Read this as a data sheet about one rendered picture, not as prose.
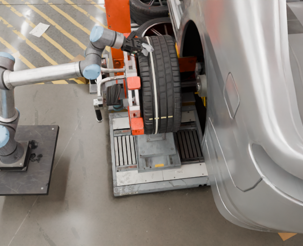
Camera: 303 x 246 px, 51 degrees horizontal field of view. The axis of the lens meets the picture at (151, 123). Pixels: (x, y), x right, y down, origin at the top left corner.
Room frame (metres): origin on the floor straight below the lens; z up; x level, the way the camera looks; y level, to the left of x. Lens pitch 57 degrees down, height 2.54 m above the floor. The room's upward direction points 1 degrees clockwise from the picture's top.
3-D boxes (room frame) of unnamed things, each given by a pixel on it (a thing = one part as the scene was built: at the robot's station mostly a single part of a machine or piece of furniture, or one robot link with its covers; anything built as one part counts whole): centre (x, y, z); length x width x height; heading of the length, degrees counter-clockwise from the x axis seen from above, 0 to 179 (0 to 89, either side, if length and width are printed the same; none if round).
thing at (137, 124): (1.08, 0.09, 0.85); 0.09 x 0.08 x 0.07; 8
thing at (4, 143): (1.15, 1.07, 0.56); 0.17 x 0.15 x 0.18; 2
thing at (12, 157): (1.13, 1.07, 0.42); 0.19 x 0.19 x 0.10
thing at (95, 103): (1.20, 0.32, 0.93); 0.09 x 0.05 x 0.05; 98
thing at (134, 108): (1.39, 0.14, 0.85); 0.54 x 0.07 x 0.54; 8
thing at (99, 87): (1.28, 0.24, 1.03); 0.19 x 0.18 x 0.11; 98
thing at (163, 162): (1.37, -0.04, 0.13); 0.50 x 0.36 x 0.10; 8
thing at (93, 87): (1.89, 0.46, 0.44); 0.43 x 0.17 x 0.03; 8
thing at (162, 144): (1.41, -0.03, 0.32); 0.40 x 0.30 x 0.28; 8
